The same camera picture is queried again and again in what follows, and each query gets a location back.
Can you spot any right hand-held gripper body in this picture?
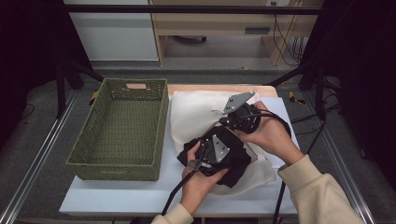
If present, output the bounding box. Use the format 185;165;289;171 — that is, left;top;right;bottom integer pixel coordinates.
222;91;263;135

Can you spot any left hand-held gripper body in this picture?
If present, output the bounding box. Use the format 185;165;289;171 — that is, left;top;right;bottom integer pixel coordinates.
198;133;232;175

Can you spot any black cloth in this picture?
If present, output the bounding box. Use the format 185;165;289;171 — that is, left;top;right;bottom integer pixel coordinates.
177;125;252;189

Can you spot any cream drawstring bag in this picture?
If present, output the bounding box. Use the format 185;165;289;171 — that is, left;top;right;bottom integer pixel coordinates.
170;90;277;196

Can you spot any green woven basket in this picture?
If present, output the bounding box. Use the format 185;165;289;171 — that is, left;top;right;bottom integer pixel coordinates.
64;77;170;182

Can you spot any person's left hand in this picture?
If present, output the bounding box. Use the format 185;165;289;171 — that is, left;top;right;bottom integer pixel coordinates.
180;140;230;217

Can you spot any person's right hand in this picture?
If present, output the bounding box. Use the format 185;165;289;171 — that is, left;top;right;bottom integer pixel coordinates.
233;101;305;166

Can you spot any yellow and black clamp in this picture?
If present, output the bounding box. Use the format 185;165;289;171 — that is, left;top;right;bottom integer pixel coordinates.
288;91;306;105
88;90;101;106

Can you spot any light wooden desk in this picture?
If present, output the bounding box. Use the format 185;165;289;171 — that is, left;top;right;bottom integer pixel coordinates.
148;0;325;67

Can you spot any black metal stand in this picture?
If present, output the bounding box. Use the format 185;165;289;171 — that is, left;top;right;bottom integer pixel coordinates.
266;58;329;121
55;58;106;119

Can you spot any black horizontal bar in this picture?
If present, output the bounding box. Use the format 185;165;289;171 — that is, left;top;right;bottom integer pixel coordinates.
62;4;323;15

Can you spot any dark curtain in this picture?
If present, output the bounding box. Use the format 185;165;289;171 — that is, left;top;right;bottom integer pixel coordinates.
0;0;94;150
298;0;396;185

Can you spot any white cabinet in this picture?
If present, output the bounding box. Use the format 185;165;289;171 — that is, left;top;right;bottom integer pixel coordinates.
64;0;160;62

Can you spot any left hand-held gripper cable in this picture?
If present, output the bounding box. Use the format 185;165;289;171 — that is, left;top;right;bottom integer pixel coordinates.
160;141;208;217

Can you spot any hand-held gripper cable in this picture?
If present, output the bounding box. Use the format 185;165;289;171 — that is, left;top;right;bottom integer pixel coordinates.
229;111;293;224
160;141;208;217

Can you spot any bundle of black hanging cables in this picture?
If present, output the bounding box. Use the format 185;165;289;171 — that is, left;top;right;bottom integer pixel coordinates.
271;1;305;67

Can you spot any right hand-held gripper cable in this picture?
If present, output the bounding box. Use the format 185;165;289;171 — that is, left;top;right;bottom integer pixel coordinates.
229;111;293;224

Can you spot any aluminium rail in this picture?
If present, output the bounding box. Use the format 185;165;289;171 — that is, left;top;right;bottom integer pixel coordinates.
302;91;377;224
0;90;79;224

